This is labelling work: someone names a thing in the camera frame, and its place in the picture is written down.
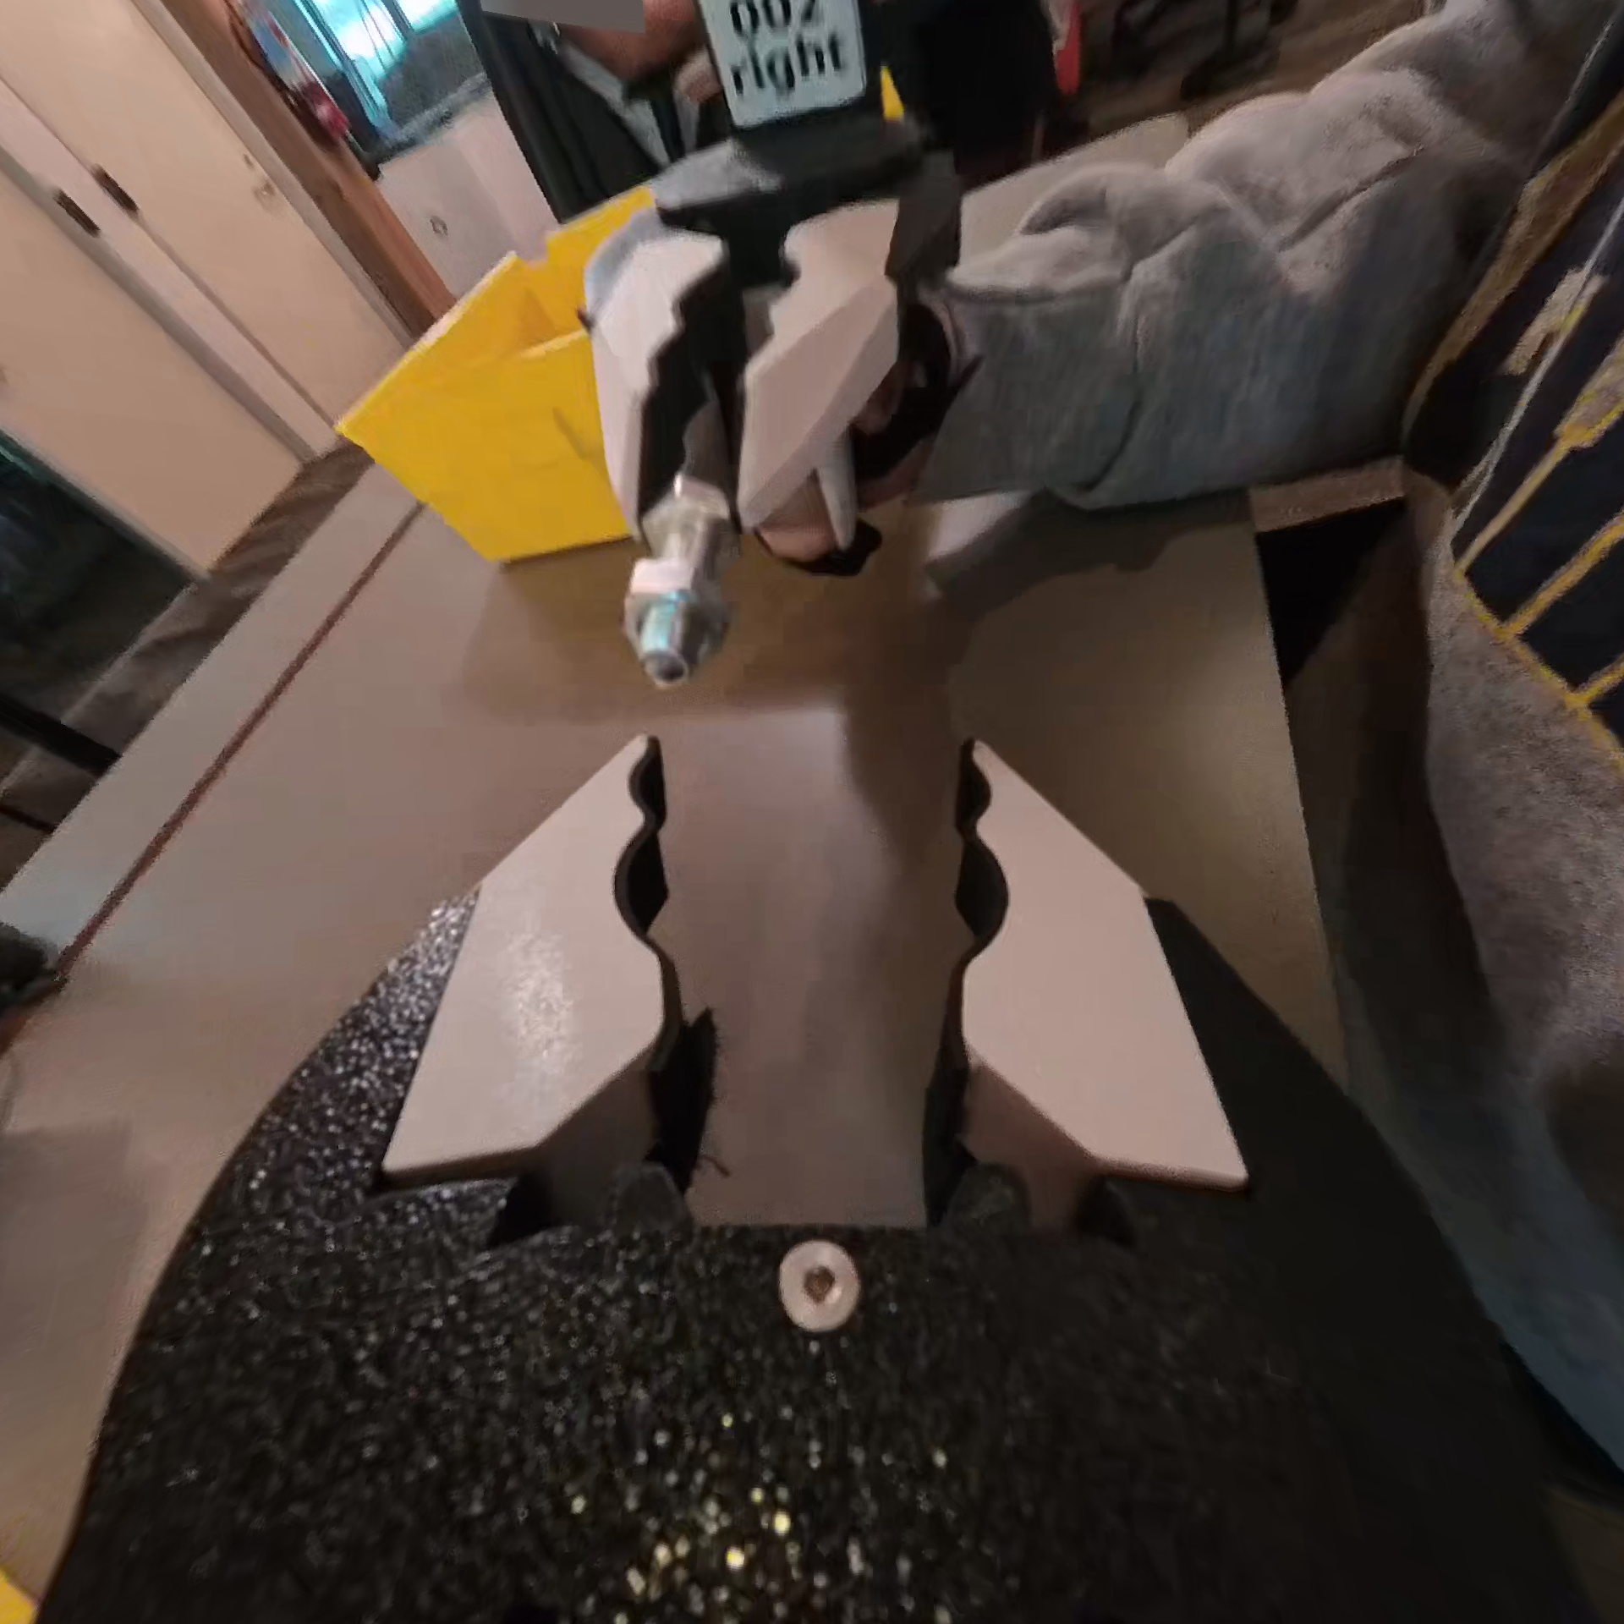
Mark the white cabinet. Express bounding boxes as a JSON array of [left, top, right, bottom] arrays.
[[378, 94, 565, 306]]

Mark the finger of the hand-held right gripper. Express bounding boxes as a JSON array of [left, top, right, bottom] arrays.
[[582, 228, 730, 542], [733, 210, 904, 534]]

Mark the red fire extinguisher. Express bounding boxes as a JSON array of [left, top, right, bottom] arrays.
[[258, 13, 353, 143]]

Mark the window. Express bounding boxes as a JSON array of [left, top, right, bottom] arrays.
[[298, 0, 488, 159]]

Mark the steel hex nut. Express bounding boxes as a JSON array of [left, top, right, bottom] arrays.
[[622, 549, 740, 653]]

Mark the white double door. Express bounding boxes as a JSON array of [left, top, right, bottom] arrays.
[[0, 0, 419, 573]]

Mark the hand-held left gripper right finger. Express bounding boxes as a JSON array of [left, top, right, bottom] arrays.
[[922, 739, 1250, 1226]]

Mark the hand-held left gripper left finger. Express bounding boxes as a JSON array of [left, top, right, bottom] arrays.
[[380, 733, 715, 1195]]

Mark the steel bolt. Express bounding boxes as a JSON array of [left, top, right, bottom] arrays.
[[622, 472, 748, 692]]

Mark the person's right hand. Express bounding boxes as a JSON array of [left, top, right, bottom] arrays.
[[757, 306, 981, 569]]

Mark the person's right forearm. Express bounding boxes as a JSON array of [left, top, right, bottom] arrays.
[[914, 0, 1620, 512]]

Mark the person's torso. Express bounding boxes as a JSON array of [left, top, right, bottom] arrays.
[[1294, 37, 1624, 1473]]

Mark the wooden post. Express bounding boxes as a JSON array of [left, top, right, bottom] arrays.
[[158, 0, 458, 334]]

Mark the yellow plastic bin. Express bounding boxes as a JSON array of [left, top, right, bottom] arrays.
[[335, 182, 654, 566]]

